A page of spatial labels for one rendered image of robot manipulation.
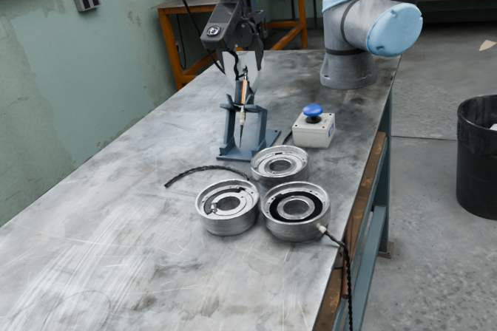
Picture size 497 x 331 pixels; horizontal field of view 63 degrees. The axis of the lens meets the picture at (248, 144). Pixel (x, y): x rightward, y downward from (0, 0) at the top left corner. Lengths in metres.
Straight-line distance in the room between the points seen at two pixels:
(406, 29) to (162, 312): 0.73
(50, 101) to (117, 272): 1.81
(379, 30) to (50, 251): 0.75
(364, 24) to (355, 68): 0.16
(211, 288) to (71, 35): 2.07
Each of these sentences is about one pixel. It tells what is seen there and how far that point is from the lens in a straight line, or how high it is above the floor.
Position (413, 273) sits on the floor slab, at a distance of 1.68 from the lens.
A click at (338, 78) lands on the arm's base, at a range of 1.09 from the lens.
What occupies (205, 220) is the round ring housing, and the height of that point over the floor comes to 0.83.
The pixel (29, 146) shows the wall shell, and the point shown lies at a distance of 2.33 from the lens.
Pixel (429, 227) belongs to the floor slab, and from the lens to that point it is 1.87.
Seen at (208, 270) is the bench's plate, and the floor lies 0.80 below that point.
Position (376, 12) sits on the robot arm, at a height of 1.01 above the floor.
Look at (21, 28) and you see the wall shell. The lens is 2.32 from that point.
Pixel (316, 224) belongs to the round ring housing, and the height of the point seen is 0.83.
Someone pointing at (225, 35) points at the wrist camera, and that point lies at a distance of 0.73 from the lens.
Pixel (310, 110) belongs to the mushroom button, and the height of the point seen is 0.87.
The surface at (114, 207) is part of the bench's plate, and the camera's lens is 0.80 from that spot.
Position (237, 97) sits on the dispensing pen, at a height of 0.92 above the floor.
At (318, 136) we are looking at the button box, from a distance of 0.82.
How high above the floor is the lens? 1.23
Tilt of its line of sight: 29 degrees down
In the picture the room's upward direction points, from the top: 10 degrees counter-clockwise
